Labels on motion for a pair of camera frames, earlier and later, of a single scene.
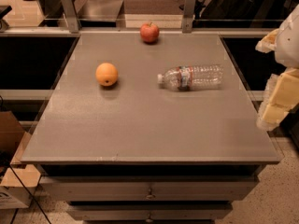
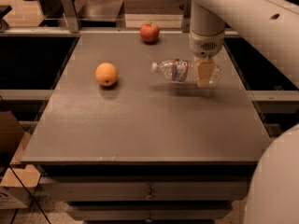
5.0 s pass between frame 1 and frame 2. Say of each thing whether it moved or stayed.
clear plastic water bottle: moved
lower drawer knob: stayed
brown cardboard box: stayed
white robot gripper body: moved
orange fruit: stayed
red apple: stayed
